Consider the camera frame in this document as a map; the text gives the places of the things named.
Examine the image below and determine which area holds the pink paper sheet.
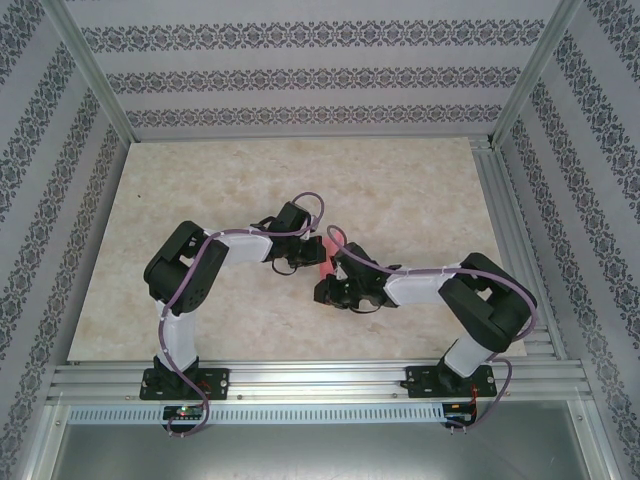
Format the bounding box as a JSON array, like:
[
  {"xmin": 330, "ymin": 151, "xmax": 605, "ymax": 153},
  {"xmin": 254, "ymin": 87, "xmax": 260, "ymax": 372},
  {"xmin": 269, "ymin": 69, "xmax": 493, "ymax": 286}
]
[{"xmin": 318, "ymin": 237, "xmax": 347, "ymax": 279}]

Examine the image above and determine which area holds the aluminium side rail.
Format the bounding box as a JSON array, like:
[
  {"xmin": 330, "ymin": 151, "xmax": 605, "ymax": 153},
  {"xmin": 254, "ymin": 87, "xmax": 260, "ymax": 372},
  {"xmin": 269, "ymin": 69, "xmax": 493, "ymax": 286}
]
[{"xmin": 468, "ymin": 137, "xmax": 569, "ymax": 361}]

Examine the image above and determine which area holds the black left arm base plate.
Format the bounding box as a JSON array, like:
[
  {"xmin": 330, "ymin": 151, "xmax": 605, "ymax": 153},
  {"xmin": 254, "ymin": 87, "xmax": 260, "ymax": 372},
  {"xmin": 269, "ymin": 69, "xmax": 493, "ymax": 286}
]
[{"xmin": 138, "ymin": 367, "xmax": 230, "ymax": 401}]

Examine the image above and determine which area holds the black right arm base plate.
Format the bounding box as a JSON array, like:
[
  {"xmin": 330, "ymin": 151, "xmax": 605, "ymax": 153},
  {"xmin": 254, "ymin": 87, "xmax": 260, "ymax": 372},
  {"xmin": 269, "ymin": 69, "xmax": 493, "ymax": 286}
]
[{"xmin": 405, "ymin": 364, "xmax": 499, "ymax": 400}]

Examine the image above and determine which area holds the long aluminium base rail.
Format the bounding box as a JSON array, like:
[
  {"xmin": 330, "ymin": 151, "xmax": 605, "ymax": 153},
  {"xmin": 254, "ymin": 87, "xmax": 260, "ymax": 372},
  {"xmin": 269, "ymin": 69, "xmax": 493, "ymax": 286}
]
[{"xmin": 47, "ymin": 358, "xmax": 594, "ymax": 404}]

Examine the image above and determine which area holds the aluminium frame post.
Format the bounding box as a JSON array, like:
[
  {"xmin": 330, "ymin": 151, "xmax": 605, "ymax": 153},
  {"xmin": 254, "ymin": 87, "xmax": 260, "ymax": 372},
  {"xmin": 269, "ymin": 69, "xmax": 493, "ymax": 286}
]
[
  {"xmin": 43, "ymin": 0, "xmax": 137, "ymax": 145},
  {"xmin": 491, "ymin": 0, "xmax": 585, "ymax": 147}
]

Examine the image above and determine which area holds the slotted grey cable duct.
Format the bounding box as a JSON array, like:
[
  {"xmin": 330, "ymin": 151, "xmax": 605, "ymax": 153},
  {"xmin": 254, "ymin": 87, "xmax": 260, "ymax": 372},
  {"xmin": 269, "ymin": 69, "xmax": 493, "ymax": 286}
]
[{"xmin": 67, "ymin": 403, "xmax": 446, "ymax": 425}]

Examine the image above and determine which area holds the grey metal sheet tray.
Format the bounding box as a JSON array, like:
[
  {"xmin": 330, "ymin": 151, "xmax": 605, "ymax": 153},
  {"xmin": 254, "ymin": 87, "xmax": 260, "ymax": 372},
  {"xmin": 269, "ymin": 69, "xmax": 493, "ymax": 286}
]
[{"xmin": 29, "ymin": 399, "xmax": 621, "ymax": 480}]

